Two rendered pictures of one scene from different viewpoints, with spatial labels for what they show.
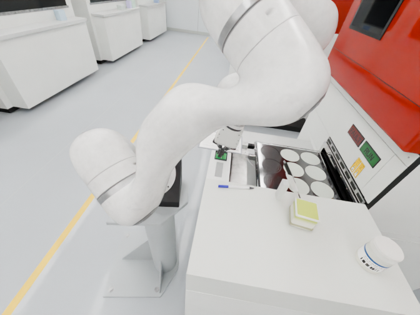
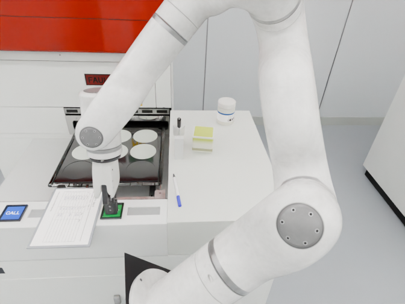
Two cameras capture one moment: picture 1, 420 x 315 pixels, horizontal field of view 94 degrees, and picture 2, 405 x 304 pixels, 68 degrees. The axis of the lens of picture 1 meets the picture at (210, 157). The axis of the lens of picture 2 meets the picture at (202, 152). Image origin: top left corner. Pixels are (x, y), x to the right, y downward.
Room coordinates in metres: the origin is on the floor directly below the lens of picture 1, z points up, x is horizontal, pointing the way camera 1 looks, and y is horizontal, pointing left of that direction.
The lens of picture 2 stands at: (0.53, 0.54, 1.59)
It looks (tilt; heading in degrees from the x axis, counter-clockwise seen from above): 36 degrees down; 261
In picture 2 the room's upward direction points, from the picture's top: 3 degrees clockwise
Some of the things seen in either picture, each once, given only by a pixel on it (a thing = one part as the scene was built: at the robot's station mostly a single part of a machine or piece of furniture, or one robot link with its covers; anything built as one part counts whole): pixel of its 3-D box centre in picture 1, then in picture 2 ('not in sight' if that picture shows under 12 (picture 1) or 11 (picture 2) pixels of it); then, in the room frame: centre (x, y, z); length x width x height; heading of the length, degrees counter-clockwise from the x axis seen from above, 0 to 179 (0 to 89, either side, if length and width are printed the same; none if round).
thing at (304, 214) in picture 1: (302, 214); (203, 139); (0.39, -0.33, 1.00); 0.07 x 0.07 x 0.07; 79
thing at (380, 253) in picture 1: (377, 254); (225, 111); (0.27, -0.51, 1.01); 0.07 x 0.07 x 0.10
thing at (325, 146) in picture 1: (334, 174); (119, 124); (0.72, -0.62, 0.89); 0.44 x 0.02 x 0.10; 177
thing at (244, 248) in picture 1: (284, 242); (217, 168); (0.34, -0.30, 0.89); 0.62 x 0.35 x 0.14; 87
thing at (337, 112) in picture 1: (338, 134); (72, 96); (0.90, -0.65, 1.02); 0.81 x 0.03 x 0.40; 177
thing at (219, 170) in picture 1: (221, 150); (70, 229); (0.80, -0.06, 0.89); 0.55 x 0.09 x 0.14; 177
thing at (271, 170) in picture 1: (293, 169); (114, 151); (0.72, -0.42, 0.90); 0.34 x 0.34 x 0.01; 87
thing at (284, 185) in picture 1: (289, 185); (179, 139); (0.48, -0.29, 1.03); 0.06 x 0.04 x 0.13; 87
